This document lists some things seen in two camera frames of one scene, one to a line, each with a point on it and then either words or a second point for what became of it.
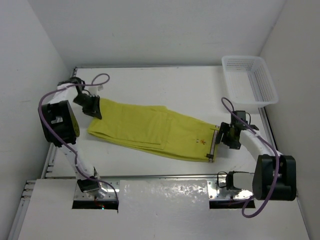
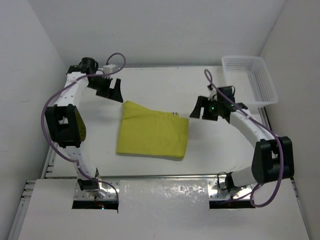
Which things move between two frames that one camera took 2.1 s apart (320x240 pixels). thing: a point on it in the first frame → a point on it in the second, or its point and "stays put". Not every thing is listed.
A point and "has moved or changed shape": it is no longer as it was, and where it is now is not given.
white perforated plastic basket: x=250 y=83 stays put
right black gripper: x=224 y=127 → x=203 y=102
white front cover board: x=154 y=210 stays put
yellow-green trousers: x=156 y=128 has moved or changed shape
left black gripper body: x=89 y=103 → x=102 y=85
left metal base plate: x=113 y=188 stays put
